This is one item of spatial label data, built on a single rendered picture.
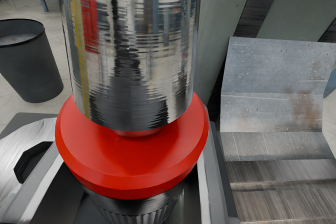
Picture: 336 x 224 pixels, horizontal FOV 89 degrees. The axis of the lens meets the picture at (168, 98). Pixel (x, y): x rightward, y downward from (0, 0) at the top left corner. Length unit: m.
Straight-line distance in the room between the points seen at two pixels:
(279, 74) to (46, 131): 0.54
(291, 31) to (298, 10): 0.05
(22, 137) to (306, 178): 0.48
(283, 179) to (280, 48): 0.32
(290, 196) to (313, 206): 0.04
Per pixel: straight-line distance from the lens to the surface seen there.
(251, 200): 0.40
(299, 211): 0.44
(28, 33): 2.10
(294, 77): 0.61
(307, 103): 0.66
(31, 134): 0.20
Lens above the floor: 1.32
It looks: 45 degrees down
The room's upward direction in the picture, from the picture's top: 8 degrees clockwise
